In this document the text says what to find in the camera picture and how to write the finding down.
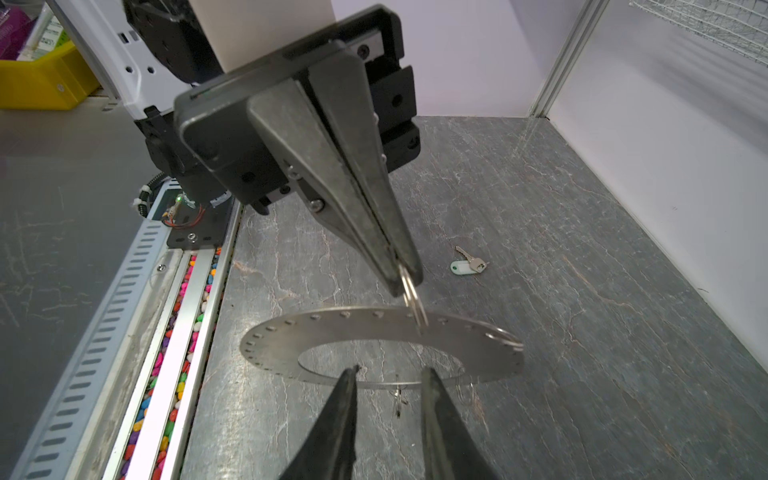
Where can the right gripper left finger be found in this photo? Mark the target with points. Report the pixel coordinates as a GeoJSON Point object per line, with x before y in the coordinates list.
{"type": "Point", "coordinates": [328, 452]}

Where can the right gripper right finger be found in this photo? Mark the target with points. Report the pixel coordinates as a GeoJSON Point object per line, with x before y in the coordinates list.
{"type": "Point", "coordinates": [448, 449]}

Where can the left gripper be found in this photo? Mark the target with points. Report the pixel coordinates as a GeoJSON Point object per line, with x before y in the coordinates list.
{"type": "Point", "coordinates": [330, 116]}

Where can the large toothed metal keyring disc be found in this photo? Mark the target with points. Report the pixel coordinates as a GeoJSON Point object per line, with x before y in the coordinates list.
{"type": "Point", "coordinates": [385, 344]}

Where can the key with white-green tag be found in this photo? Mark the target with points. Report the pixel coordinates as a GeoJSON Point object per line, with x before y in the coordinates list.
{"type": "Point", "coordinates": [469, 265]}

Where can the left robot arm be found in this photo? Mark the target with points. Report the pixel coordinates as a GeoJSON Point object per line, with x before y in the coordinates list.
{"type": "Point", "coordinates": [148, 53]}

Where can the yellow plastic bin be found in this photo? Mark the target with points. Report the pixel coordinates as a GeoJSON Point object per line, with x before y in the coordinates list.
{"type": "Point", "coordinates": [60, 80]}

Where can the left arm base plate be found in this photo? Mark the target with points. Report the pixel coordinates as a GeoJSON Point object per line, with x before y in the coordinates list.
{"type": "Point", "coordinates": [195, 228]}

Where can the aluminium rail with coloured beads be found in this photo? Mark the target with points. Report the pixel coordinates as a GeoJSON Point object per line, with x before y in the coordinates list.
{"type": "Point", "coordinates": [140, 425]}

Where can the white slotted cable duct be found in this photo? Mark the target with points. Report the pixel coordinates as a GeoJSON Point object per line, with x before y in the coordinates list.
{"type": "Point", "coordinates": [78, 428]}

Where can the aluminium frame profiles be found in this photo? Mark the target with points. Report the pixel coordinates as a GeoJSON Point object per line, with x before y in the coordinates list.
{"type": "Point", "coordinates": [585, 24]}

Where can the white wire shelf basket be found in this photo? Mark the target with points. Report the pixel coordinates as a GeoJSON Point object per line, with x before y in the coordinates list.
{"type": "Point", "coordinates": [736, 25]}

